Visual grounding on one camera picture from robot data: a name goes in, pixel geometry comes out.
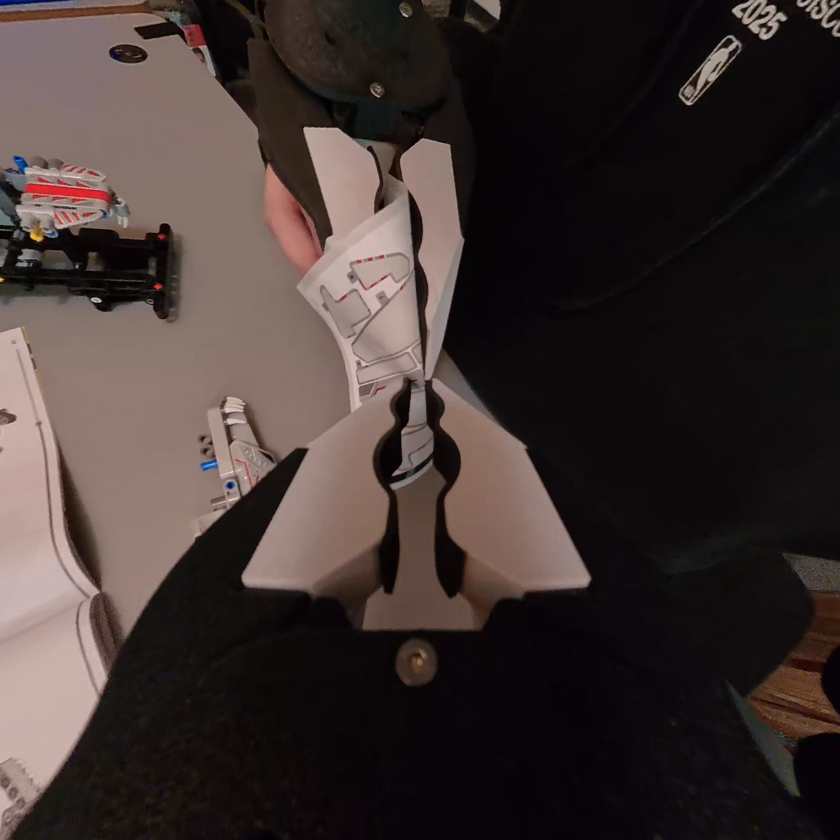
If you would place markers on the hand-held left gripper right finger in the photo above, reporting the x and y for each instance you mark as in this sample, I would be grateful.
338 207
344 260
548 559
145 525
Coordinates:
518 525

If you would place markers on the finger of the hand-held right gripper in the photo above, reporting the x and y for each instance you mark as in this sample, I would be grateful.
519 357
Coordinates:
338 177
436 216

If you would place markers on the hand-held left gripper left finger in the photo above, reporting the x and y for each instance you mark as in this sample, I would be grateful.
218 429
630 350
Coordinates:
315 525

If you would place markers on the grey toy panel assembly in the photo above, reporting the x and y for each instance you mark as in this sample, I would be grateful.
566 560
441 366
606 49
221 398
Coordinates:
236 453

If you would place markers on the white sticker sheet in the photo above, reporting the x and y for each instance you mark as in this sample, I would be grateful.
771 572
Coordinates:
374 315

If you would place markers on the grey desk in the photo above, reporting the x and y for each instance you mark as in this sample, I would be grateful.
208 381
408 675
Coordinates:
197 197

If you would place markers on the black desk grommet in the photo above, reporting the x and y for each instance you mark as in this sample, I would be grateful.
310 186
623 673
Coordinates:
128 54

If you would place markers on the person's right hand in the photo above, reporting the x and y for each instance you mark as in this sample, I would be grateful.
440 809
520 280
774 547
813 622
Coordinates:
292 223

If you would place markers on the grey red toy truck model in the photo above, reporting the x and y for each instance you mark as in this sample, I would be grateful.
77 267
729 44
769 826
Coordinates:
98 262

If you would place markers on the open instruction booklet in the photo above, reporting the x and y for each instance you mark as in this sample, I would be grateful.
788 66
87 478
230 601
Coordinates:
33 525

